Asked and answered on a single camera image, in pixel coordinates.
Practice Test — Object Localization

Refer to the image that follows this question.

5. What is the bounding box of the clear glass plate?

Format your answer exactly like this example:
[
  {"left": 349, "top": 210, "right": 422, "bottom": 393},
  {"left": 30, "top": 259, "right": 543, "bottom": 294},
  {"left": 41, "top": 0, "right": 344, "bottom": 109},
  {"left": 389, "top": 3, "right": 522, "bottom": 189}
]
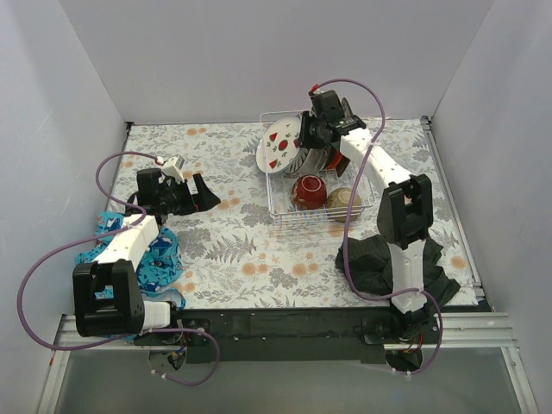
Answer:
[{"left": 305, "top": 147, "right": 332, "bottom": 172}]

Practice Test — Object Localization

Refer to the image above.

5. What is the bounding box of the black floral square plate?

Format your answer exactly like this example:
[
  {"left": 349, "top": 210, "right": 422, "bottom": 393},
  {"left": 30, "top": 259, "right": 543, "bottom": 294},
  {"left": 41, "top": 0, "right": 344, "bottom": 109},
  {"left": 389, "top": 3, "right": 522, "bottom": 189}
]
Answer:
[{"left": 334, "top": 97, "right": 359, "bottom": 178}]

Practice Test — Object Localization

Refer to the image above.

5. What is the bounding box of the white wire dish rack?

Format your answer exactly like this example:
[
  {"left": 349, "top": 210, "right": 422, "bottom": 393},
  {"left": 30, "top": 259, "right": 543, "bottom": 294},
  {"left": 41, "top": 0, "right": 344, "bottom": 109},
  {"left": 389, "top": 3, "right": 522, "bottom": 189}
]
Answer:
[{"left": 256, "top": 111, "right": 358, "bottom": 225}]

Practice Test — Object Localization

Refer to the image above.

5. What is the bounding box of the orange round plate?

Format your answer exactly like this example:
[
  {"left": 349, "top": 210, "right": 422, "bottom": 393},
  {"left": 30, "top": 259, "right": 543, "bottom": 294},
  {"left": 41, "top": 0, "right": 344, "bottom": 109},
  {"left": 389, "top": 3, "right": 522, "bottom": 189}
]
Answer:
[{"left": 325, "top": 148, "right": 342, "bottom": 170}]

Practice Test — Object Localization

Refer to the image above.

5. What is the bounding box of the black striped cloth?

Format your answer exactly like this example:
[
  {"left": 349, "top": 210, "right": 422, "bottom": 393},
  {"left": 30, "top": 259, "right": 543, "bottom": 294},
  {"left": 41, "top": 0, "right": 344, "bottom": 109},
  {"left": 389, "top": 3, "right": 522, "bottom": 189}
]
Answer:
[{"left": 348, "top": 235, "right": 461, "bottom": 307}]

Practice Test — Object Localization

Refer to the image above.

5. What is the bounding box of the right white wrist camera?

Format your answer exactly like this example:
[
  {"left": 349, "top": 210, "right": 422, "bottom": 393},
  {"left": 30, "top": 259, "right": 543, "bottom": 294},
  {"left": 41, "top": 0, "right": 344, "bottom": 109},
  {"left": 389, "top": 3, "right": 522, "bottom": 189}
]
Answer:
[{"left": 308, "top": 85, "right": 320, "bottom": 97}]

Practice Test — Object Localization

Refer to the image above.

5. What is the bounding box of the beige bowl black inside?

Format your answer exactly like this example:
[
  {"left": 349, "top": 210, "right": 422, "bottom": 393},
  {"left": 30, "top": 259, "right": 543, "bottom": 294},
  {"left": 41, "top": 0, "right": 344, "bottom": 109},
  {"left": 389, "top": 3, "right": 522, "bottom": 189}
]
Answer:
[{"left": 325, "top": 187, "right": 363, "bottom": 223}]

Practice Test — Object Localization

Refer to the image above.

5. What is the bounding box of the red floral bowl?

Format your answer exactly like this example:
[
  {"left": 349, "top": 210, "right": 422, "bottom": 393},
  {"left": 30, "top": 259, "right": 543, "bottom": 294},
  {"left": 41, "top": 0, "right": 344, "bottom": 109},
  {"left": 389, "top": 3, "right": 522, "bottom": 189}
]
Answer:
[{"left": 291, "top": 174, "right": 327, "bottom": 210}]

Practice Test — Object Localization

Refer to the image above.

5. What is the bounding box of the strawberry pattern white plate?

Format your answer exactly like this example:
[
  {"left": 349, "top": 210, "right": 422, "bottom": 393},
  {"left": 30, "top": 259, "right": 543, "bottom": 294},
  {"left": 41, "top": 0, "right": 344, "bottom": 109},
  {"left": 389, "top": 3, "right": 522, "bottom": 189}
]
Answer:
[{"left": 256, "top": 116, "right": 301, "bottom": 174}]

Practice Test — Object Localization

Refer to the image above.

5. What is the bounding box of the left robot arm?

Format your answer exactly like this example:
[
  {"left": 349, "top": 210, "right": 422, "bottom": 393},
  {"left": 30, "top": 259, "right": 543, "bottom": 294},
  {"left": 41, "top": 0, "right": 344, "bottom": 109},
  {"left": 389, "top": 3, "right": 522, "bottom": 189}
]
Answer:
[{"left": 72, "top": 168, "right": 220, "bottom": 345}]

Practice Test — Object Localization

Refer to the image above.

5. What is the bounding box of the black base bar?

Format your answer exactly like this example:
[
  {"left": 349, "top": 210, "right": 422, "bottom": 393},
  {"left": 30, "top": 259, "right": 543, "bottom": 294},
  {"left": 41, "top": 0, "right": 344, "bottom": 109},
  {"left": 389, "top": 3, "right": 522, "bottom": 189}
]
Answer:
[{"left": 129, "top": 306, "right": 492, "bottom": 366}]

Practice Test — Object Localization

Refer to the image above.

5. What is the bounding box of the striped white round plate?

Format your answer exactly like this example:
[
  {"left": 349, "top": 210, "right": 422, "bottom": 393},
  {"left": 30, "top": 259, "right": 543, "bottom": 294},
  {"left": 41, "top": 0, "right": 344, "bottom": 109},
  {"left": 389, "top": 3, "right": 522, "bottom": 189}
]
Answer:
[{"left": 283, "top": 147, "right": 310, "bottom": 174}]

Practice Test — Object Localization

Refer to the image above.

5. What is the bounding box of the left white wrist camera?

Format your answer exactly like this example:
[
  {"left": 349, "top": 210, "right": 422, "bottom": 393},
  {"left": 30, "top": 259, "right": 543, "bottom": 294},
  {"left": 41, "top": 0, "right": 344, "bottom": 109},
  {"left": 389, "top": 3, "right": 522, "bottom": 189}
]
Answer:
[{"left": 155, "top": 155, "right": 185, "bottom": 184}]

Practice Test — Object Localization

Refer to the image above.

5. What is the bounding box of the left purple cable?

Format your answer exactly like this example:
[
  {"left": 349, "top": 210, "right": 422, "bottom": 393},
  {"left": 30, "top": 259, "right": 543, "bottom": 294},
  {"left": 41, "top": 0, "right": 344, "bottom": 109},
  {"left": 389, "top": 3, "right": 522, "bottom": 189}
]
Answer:
[{"left": 16, "top": 151, "right": 221, "bottom": 386}]

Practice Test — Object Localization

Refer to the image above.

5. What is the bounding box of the blue patterned cloth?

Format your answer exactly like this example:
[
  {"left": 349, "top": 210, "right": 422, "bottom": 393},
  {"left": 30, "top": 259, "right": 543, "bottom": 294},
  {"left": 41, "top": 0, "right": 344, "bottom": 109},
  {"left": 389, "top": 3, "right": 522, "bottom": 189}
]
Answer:
[{"left": 76, "top": 211, "right": 186, "bottom": 309}]

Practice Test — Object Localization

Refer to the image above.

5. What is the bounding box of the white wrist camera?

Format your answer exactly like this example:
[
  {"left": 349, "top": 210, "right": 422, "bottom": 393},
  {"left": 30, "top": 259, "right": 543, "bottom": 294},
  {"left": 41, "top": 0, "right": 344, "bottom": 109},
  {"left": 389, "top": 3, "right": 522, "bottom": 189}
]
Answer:
[
  {"left": 308, "top": 85, "right": 320, "bottom": 97},
  {"left": 155, "top": 155, "right": 185, "bottom": 184}
]

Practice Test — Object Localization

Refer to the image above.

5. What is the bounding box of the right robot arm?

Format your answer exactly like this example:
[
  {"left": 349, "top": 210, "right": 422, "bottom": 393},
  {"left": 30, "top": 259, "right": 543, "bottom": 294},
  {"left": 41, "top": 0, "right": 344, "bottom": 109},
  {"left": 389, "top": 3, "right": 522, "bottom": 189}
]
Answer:
[{"left": 299, "top": 85, "right": 433, "bottom": 343}]

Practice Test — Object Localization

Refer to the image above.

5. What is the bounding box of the floral tablecloth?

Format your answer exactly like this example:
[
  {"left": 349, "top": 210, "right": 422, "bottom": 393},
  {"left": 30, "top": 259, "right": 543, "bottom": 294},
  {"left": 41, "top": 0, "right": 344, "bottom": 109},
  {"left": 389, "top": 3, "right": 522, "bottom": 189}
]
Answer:
[{"left": 101, "top": 116, "right": 486, "bottom": 311}]

